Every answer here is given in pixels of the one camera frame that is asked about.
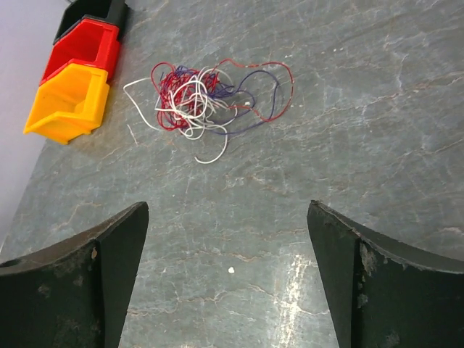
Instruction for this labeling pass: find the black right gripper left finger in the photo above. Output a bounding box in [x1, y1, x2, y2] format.
[1, 202, 149, 347]

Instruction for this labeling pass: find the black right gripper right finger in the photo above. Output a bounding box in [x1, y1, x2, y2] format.
[307, 201, 463, 347]

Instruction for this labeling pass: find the white thin cable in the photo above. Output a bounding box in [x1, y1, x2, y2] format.
[123, 66, 254, 165]

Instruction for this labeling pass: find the yellow plastic bin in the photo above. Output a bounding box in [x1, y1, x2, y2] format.
[23, 63, 109, 144]

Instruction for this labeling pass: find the red plastic bin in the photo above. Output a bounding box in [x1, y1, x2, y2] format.
[40, 18, 120, 84]

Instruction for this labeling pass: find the black plastic bin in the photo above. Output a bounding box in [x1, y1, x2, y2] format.
[53, 0, 130, 44]

